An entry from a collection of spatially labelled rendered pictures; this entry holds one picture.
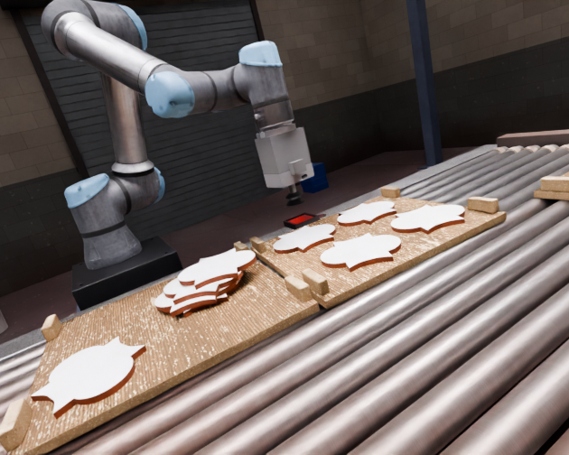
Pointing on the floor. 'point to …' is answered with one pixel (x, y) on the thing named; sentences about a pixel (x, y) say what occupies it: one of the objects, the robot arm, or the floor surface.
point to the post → (424, 81)
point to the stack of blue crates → (315, 180)
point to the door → (26, 27)
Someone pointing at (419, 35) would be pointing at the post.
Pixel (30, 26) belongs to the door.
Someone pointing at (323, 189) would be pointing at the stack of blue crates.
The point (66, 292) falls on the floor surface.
